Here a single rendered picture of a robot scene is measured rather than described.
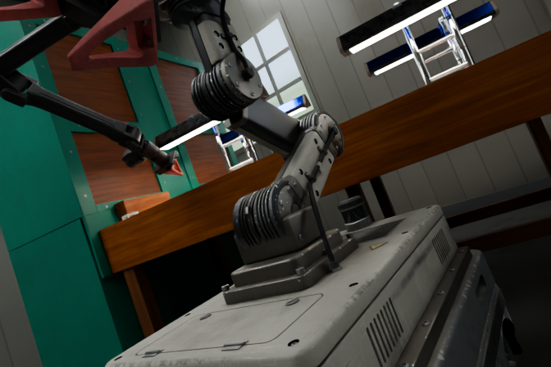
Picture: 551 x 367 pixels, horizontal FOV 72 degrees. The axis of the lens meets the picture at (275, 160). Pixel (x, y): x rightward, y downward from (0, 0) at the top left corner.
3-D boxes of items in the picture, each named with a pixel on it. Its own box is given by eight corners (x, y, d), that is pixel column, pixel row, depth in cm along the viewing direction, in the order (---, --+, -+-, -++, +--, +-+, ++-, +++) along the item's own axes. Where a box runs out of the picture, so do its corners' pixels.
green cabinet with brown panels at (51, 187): (84, 215, 152) (15, 6, 161) (7, 252, 174) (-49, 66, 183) (245, 179, 276) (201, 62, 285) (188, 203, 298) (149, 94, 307)
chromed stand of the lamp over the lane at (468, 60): (501, 95, 122) (445, -27, 126) (439, 120, 129) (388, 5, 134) (494, 100, 139) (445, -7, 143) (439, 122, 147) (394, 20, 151)
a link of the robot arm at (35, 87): (2, 86, 112) (16, 68, 120) (-3, 99, 115) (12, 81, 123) (140, 145, 133) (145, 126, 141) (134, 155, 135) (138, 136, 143)
